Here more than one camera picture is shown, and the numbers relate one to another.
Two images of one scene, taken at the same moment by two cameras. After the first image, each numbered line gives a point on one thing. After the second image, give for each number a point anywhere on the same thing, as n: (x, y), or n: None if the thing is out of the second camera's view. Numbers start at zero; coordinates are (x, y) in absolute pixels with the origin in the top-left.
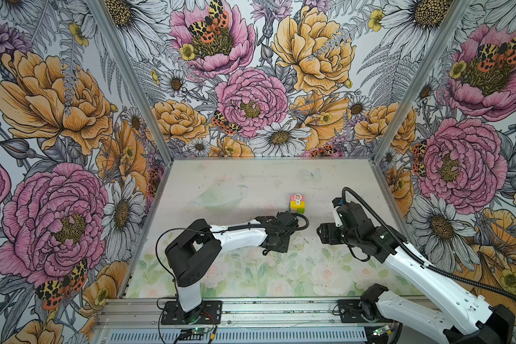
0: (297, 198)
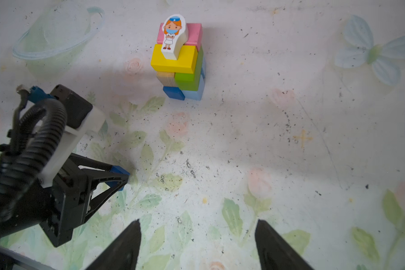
0: (175, 35)
